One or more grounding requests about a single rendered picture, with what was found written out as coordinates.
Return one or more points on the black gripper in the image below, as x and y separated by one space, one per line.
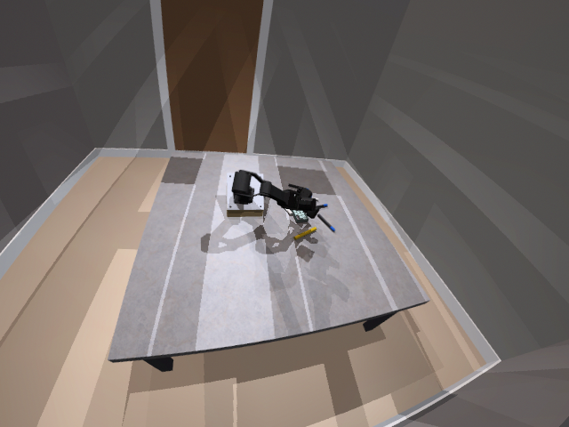
311 214

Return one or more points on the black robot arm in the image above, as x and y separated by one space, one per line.
243 193

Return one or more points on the white keyboard with letter keys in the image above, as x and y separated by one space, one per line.
300 216

